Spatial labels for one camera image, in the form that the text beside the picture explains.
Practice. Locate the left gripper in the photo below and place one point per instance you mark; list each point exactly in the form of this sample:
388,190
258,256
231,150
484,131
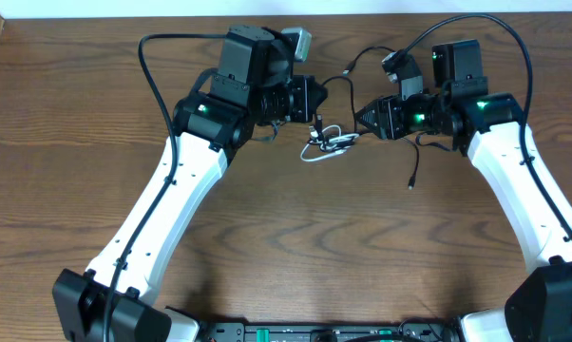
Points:
308,98

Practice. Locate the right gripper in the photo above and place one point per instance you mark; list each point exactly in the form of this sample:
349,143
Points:
387,110

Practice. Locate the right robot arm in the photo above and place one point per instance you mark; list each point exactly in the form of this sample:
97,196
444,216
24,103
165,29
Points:
488,128

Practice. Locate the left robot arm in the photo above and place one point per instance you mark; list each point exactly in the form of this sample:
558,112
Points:
254,84

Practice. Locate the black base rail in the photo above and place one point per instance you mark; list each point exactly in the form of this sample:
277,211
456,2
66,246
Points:
415,330

